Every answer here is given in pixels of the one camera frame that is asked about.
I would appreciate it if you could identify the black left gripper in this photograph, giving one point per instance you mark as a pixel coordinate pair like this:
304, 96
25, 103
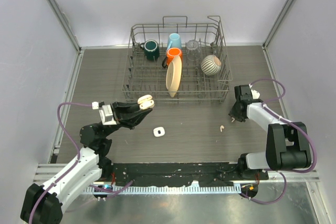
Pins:
128, 120

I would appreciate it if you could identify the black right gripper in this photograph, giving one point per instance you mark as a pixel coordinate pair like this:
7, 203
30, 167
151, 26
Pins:
233, 114

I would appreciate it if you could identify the beige small earbud case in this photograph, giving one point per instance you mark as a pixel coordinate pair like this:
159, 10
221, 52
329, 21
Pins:
146, 102

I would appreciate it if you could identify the white earbud charging case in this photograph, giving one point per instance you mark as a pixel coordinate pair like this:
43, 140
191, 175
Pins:
159, 131

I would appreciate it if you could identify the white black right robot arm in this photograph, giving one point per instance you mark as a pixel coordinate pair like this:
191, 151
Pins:
287, 147

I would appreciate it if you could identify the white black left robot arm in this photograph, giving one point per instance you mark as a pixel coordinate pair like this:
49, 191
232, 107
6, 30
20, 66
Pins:
48, 202

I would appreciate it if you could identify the striped ceramic bowl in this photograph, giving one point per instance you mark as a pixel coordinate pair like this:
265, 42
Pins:
211, 65

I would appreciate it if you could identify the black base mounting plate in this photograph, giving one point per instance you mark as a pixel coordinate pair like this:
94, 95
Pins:
207, 174

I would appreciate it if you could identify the beige plate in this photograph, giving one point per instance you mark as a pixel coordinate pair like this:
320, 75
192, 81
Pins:
173, 76

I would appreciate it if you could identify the clear glass cup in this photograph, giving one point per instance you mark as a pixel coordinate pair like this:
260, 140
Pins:
193, 49

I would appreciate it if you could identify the dark green mug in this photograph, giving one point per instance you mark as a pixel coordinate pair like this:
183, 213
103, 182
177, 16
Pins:
151, 49

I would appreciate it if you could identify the orange mug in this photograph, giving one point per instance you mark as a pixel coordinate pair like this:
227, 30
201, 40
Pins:
170, 55

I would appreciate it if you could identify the light blue mug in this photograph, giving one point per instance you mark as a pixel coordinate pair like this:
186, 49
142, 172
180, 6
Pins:
174, 41

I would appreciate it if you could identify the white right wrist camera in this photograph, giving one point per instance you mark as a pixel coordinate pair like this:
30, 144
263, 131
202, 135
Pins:
255, 94

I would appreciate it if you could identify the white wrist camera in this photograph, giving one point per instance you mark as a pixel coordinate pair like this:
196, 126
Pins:
106, 115
255, 94

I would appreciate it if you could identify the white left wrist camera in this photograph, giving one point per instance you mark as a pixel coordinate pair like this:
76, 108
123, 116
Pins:
106, 115

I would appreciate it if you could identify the grey wire dish rack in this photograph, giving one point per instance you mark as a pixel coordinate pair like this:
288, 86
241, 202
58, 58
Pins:
142, 77

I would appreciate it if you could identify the white slotted cable duct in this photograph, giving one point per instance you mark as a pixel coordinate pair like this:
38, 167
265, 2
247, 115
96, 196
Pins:
192, 189

